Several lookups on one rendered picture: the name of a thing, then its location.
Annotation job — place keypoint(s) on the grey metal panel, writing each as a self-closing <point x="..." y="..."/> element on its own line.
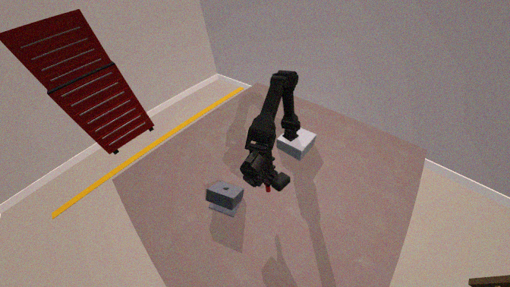
<point x="224" y="197"/>

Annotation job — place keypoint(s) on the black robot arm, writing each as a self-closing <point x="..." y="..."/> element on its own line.
<point x="262" y="130"/>

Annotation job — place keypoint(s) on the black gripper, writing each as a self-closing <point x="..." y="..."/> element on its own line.
<point x="278" y="181"/>

